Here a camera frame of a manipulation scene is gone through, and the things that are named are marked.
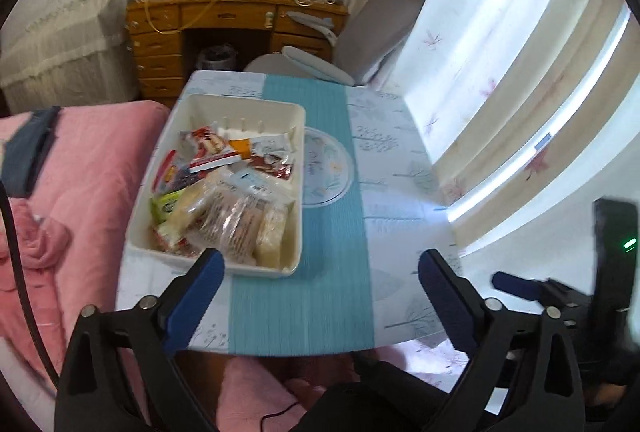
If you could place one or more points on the dark blue-grey cloth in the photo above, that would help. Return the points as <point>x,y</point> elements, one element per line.
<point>27,147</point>

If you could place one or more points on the grey office chair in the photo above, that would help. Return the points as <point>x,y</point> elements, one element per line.
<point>370,27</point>

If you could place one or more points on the person's black pants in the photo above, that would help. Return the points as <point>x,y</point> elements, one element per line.
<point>360,407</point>

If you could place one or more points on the trash bin with liner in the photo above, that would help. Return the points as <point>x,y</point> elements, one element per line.
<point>216,57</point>

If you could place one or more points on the clear brown cake packet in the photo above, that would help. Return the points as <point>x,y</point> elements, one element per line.
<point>230,222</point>

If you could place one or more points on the white grey printed packet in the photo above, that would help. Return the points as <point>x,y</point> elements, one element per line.
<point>272,144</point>

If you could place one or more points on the wooden desk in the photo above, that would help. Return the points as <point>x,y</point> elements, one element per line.
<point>225,14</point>

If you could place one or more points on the teal table runner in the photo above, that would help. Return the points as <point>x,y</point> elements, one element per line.
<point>330,262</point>

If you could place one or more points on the small white green figurine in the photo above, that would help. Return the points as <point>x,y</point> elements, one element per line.
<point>270,19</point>

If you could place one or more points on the pink velvet garment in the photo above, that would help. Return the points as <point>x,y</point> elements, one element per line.
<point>35,237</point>

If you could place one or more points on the white leaf printed curtain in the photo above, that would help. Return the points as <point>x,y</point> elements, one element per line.
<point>500,62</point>

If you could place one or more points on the orange snack packet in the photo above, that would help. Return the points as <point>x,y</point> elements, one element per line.
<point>240,145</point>

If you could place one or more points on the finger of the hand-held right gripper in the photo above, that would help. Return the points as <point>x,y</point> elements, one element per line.
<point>510,283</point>

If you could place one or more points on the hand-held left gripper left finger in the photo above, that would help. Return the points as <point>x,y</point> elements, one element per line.
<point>197,297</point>

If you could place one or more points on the grey-blue chair armrest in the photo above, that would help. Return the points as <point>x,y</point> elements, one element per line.
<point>315,62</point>
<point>310,19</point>

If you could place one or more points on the cream lace bed cover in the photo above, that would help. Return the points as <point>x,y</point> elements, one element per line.
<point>65,37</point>

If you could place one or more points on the green snack packet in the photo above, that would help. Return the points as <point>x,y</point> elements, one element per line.
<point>167,204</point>

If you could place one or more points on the red white bread picture packet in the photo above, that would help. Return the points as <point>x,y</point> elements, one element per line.
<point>205,142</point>

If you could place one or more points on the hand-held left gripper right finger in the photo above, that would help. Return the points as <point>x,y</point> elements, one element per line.
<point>447,307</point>

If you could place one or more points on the white plastic basket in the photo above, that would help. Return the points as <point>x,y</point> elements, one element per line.
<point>240,112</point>

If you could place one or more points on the pink blanket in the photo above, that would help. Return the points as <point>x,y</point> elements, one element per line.
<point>100,152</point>

